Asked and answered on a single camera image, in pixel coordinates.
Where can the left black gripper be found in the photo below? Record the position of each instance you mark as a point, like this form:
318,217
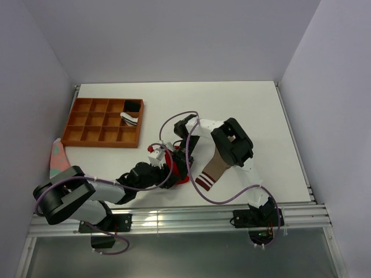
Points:
163,172

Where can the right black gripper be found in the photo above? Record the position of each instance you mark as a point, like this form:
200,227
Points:
181,160

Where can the red christmas sock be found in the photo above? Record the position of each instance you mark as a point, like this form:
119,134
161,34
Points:
169,162

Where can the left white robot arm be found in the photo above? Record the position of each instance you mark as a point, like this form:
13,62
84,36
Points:
72,194

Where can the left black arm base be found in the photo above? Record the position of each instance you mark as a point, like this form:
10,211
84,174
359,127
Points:
114,223

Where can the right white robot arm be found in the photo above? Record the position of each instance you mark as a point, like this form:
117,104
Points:
232,148

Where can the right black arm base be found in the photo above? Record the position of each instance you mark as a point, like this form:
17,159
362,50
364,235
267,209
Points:
246,218

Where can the brown striped sock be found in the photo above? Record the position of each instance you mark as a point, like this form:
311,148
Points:
213,170

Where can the white black rolled sock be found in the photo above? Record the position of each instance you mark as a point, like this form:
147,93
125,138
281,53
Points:
129,120

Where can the orange compartment tray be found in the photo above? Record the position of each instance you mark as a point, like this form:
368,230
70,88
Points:
96,122

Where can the pink patterned sock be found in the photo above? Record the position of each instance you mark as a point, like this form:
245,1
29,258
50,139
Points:
58,159

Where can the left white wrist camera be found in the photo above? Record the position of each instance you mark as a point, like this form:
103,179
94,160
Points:
157,154

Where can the aluminium frame rail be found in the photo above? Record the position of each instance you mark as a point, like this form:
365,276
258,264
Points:
187,220

